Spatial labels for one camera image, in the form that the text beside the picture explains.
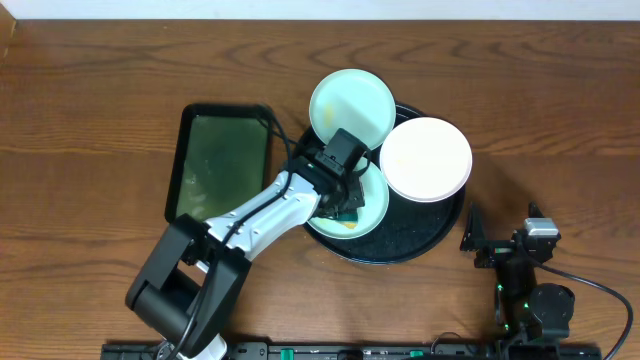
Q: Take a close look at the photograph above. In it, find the black rectangular tray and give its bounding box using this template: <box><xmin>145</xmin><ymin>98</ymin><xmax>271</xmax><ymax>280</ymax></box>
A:
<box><xmin>164</xmin><ymin>103</ymin><xmax>275</xmax><ymax>223</ymax></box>

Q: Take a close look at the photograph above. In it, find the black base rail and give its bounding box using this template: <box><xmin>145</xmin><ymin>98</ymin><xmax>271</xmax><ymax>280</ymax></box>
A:
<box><xmin>100</xmin><ymin>341</ymin><xmax>602</xmax><ymax>360</ymax></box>

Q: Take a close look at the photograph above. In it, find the mint green plate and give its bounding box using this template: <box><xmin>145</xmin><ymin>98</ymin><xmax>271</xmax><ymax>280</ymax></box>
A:
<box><xmin>307</xmin><ymin>163</ymin><xmax>390</xmax><ymax>240</ymax></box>
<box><xmin>309</xmin><ymin>69</ymin><xmax>396</xmax><ymax>150</ymax></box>

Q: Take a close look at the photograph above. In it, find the green yellow sponge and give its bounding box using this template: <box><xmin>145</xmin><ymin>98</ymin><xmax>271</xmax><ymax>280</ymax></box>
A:
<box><xmin>334</xmin><ymin>210</ymin><xmax>358</xmax><ymax>224</ymax></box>

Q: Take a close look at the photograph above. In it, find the white pink plate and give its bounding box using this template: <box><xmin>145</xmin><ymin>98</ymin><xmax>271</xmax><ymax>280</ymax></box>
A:
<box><xmin>379</xmin><ymin>117</ymin><xmax>473</xmax><ymax>203</ymax></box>

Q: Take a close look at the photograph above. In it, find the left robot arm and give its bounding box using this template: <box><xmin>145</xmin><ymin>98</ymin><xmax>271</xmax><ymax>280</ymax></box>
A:
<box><xmin>125</xmin><ymin>149</ymin><xmax>366</xmax><ymax>359</ymax></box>

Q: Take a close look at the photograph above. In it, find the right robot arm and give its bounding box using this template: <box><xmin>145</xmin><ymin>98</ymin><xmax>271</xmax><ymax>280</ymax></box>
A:
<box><xmin>460</xmin><ymin>203</ymin><xmax>575</xmax><ymax>359</ymax></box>

